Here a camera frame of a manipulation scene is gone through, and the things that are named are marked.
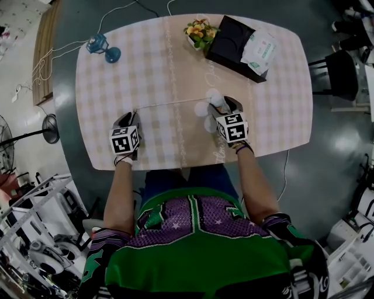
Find black box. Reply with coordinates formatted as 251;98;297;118
205;15;268;84

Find black floor cable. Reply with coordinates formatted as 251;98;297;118
136;0;160;18

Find person's right forearm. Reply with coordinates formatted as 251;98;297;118
236;142;281;225

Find white wrist wrap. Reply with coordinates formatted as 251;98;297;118
115;154;134;166

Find white wet wipes packet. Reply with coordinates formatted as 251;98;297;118
240;27;278;76

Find person's left forearm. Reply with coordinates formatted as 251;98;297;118
102;159;137;234

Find white power strip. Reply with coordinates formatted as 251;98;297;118
11;84;24;103

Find wooden bench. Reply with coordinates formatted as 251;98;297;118
32;0;64;106

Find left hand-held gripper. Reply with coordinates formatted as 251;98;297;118
109;110;144;161

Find potted orange flowers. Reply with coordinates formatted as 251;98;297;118
183;18;220;52

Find grey locker cabinet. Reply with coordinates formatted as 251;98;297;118
0;0;44;61

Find white metal rack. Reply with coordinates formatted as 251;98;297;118
0;173;88;299

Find purple bracelet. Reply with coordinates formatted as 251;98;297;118
232;140;254;155

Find table with checked cloth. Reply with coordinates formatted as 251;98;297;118
75;13;314;172

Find teal lantern ornament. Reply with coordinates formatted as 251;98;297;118
86;33;122;64

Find black chair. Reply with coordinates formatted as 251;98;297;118
308;49;359;102

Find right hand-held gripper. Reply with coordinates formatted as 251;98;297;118
207;96;248;144

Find green and purple jersey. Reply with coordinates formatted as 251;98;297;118
78;186;330;299

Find black standing fan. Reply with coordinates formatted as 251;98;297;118
0;113;60;173

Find white floor cable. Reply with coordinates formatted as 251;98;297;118
32;0;138;85

